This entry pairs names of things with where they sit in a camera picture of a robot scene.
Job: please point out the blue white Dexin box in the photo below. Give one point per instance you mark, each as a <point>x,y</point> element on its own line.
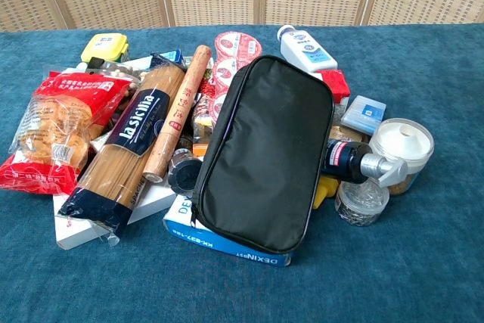
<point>227,249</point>

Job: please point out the clear jar white lid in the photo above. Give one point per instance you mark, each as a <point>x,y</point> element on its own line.
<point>401,143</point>

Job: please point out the small snack packet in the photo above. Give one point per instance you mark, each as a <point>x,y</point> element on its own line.
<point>202,118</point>

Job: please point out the teal velvet table cloth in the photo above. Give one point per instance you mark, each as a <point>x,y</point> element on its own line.
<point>378,285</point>

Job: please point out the black binder clip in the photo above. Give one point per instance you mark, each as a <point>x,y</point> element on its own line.
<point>95,63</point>

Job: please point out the Lasicilia spaghetti pack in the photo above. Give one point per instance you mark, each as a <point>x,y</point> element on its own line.
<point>125,156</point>

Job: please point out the yellow lidded plastic container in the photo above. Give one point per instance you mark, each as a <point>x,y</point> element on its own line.
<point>104,45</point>

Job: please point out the brown gold labelled jar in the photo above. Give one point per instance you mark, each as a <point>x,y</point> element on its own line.
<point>346,134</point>

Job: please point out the red yogurt cup multipack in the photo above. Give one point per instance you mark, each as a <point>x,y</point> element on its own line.
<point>236,47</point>

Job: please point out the flat white cardboard box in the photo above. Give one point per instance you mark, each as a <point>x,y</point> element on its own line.
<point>75,230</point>

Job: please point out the wrapped wooden rolling pin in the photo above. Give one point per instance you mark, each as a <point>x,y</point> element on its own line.
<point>181,103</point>

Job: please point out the clear bag of nuts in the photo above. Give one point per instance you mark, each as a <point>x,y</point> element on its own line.
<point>125,73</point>

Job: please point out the dark pump bottle silver nozzle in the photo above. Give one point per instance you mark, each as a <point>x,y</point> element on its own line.
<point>349,160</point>

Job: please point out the yellow plastic object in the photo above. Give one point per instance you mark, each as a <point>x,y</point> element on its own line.
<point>323,190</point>

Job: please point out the black zippered fabric pouch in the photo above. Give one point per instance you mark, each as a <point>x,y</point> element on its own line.
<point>261,156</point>

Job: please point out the white bottle blue cap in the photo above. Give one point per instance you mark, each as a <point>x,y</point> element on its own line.
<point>308,52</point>

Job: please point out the clear round tub metal pins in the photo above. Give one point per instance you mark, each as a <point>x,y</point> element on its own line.
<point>361,204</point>

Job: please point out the red cardboard box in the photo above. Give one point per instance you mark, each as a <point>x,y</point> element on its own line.
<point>338,84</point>

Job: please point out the red biscuit bag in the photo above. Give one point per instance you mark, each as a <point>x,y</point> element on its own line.
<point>68,111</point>

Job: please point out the blue milk carton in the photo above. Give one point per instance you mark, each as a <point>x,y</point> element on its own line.
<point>170,57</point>

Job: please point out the blue white swab box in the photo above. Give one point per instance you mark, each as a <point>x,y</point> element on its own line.
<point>365,115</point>

